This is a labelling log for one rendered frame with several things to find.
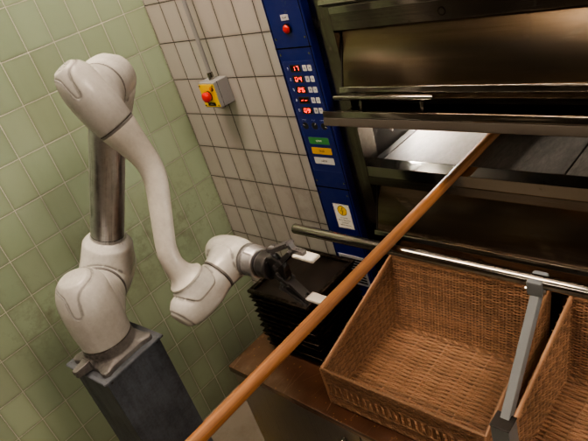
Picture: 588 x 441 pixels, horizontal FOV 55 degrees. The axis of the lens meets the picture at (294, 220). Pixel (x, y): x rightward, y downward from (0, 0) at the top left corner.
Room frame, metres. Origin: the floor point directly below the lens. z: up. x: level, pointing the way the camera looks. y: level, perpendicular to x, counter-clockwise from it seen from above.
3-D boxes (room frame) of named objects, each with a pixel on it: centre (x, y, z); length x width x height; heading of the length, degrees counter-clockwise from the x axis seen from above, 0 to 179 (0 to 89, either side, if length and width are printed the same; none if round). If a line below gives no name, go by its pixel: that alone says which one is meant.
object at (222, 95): (2.13, 0.13, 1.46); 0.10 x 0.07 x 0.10; 40
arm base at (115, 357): (1.39, 0.65, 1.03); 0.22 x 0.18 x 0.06; 134
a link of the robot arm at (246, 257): (1.32, 0.13, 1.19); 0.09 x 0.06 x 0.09; 130
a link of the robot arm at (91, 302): (1.41, 0.64, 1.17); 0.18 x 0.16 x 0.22; 174
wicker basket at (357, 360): (1.28, -0.29, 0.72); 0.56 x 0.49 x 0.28; 41
